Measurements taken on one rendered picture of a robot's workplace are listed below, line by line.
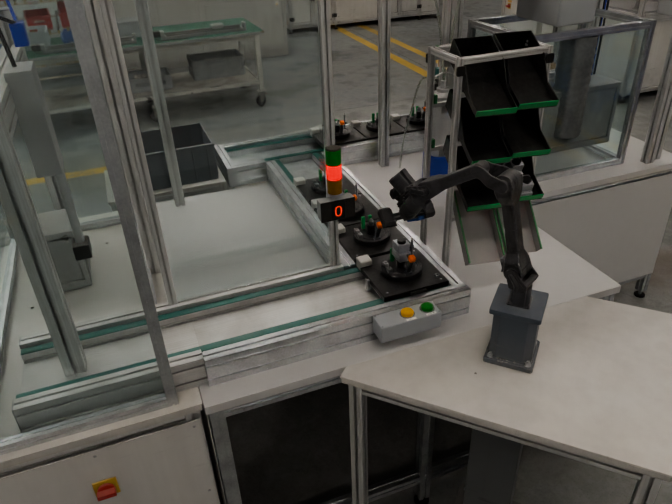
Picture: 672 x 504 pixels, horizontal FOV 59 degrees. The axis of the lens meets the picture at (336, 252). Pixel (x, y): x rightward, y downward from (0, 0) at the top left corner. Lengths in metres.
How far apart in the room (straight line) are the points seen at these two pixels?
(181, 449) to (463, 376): 0.87
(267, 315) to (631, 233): 2.18
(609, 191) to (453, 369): 1.65
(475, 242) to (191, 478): 1.21
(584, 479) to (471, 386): 1.09
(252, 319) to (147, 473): 0.55
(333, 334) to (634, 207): 2.03
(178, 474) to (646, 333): 1.54
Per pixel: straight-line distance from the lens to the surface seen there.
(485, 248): 2.13
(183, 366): 1.80
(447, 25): 3.09
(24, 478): 1.92
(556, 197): 3.05
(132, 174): 2.24
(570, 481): 2.79
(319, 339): 1.86
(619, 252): 3.54
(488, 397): 1.80
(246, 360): 1.82
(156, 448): 1.90
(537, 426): 1.75
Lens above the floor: 2.11
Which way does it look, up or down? 32 degrees down
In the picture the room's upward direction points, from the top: 2 degrees counter-clockwise
